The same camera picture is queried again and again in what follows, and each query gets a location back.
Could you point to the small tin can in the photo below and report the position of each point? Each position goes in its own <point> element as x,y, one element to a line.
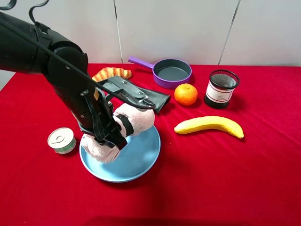
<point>62,140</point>

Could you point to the black mesh pen holder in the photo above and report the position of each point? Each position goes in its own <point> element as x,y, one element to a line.
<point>220,88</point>

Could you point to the blue plate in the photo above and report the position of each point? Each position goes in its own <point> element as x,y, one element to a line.
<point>134,160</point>

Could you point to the orange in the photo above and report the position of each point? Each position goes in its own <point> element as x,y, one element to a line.
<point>185,94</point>

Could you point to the black leather pouch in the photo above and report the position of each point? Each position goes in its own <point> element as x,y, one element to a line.
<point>157,98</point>

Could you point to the purple toy frying pan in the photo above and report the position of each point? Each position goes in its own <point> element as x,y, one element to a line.
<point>167,73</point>

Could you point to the yellow banana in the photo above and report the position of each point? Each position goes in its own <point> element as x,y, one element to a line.
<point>210,122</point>

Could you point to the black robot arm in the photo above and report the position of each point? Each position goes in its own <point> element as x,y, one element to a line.
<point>36,49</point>

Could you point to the croissant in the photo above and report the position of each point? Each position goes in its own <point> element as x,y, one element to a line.
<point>109,72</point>

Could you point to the red tablecloth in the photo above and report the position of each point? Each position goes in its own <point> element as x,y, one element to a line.
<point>204,178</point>

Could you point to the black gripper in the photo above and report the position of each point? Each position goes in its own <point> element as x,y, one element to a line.
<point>99,122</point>

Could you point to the pink towel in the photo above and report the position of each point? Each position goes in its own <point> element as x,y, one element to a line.
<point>132,122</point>

